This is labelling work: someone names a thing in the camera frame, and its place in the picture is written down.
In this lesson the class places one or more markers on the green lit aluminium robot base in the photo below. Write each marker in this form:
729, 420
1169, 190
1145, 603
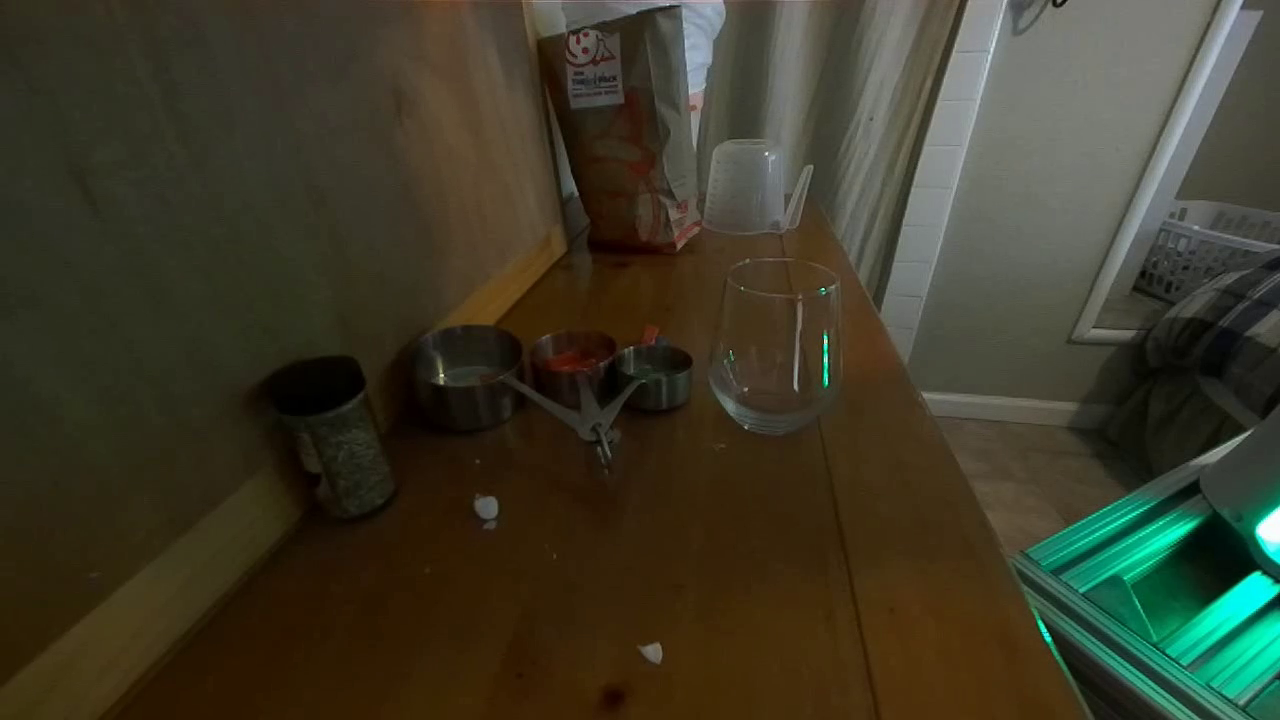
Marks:
1166, 603

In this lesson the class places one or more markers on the small steel measuring cup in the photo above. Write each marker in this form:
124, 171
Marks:
650, 377

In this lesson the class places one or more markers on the middle steel measuring cup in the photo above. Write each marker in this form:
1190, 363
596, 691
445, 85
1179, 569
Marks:
568, 371

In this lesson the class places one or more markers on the wooden dresser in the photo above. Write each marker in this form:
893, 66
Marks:
836, 575

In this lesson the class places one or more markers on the clear stemless glass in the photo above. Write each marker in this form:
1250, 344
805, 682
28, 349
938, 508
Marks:
777, 344

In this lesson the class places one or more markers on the large steel measuring cup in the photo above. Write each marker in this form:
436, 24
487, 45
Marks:
468, 377

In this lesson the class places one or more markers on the translucent plastic measuring jug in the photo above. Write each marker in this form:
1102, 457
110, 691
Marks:
749, 190

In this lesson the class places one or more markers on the white crumb near tin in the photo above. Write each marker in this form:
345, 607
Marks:
487, 508

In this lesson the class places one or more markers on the brown paper flour bag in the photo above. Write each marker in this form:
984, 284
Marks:
626, 82

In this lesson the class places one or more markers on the white crumb near edge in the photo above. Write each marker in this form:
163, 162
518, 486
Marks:
655, 654

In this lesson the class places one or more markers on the dark lidded spice tin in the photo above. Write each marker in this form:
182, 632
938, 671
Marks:
324, 411

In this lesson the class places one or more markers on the beige curtain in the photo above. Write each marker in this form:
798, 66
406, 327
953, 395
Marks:
842, 89

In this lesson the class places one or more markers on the plaid blanket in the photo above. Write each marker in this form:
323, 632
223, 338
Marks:
1207, 371

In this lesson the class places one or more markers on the white wicker laundry basket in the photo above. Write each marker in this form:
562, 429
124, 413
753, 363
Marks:
1201, 243

